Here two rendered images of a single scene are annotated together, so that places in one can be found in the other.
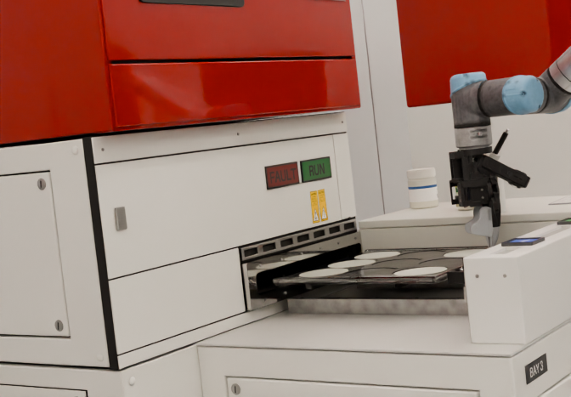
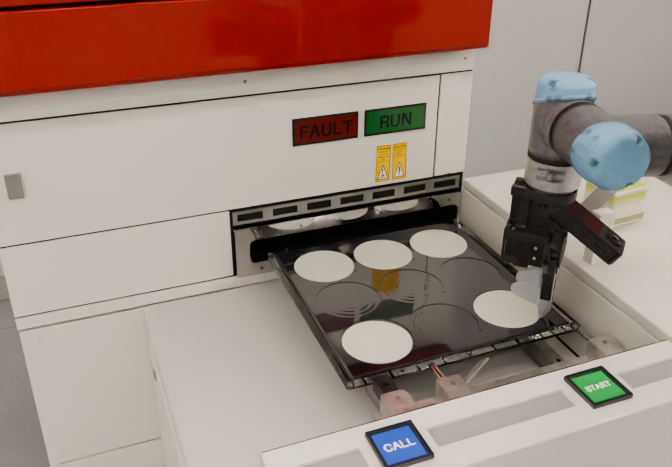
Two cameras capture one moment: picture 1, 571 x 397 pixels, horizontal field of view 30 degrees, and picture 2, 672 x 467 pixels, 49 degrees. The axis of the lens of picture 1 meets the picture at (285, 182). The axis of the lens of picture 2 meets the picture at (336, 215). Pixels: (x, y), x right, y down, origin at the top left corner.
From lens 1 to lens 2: 1.46 m
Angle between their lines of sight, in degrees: 40
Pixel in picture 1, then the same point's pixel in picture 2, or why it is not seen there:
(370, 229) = (470, 195)
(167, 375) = (95, 335)
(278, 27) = not seen: outside the picture
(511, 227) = (590, 294)
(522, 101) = (591, 174)
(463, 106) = (537, 130)
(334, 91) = (431, 28)
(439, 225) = not seen: hidden behind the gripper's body
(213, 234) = (185, 198)
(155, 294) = (76, 261)
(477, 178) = (538, 228)
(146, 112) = (24, 76)
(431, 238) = not seen: hidden behind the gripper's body
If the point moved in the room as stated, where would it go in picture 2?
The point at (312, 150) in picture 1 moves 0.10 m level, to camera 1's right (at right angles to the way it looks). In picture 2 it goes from (393, 95) to (446, 106)
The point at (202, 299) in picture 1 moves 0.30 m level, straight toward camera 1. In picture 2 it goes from (159, 265) to (13, 365)
